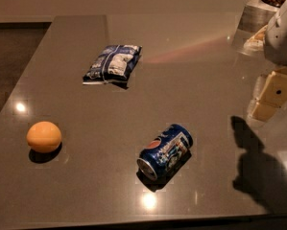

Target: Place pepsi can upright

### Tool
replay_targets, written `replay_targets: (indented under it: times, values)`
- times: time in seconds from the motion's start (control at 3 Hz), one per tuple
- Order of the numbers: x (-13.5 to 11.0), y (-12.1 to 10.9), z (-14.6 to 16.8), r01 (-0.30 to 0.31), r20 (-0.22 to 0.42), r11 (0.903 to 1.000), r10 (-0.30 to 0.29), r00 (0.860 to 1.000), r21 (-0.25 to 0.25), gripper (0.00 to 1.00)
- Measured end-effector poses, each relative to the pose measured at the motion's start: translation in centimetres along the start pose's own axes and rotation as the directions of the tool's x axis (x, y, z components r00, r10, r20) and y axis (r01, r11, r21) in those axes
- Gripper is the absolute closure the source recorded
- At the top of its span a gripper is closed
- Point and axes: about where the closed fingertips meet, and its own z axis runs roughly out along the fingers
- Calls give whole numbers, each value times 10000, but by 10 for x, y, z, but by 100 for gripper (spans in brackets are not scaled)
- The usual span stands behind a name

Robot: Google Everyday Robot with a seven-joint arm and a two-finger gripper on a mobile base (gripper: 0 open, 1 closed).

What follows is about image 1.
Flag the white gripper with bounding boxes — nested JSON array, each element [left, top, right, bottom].
[[244, 0, 287, 123]]

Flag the blue pepsi can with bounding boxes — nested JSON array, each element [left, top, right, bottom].
[[137, 124, 193, 181]]

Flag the blue white chip bag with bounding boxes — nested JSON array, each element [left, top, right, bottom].
[[83, 45, 142, 85]]

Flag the orange fruit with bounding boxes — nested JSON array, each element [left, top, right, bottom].
[[26, 121, 61, 153]]

